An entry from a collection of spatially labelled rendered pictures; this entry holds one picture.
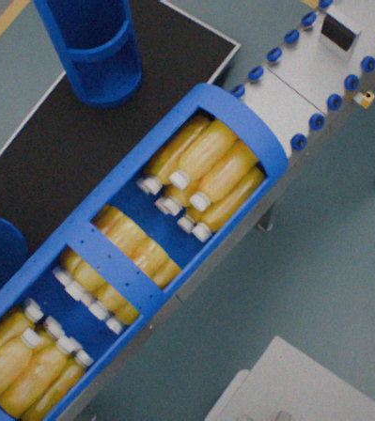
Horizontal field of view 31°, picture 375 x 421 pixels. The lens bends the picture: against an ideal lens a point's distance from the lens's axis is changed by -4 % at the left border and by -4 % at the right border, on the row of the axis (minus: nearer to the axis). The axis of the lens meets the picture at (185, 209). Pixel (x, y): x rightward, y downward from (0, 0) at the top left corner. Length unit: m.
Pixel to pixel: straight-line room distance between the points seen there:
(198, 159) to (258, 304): 1.21
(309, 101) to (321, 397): 0.77
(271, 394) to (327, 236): 1.26
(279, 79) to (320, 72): 0.11
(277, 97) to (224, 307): 1.03
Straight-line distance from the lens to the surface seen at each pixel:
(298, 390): 1.54
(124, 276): 1.42
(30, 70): 3.02
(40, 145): 2.70
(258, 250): 2.67
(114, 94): 2.71
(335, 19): 1.80
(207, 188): 1.53
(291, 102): 1.84
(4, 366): 1.49
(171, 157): 1.56
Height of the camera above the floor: 2.61
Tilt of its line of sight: 75 degrees down
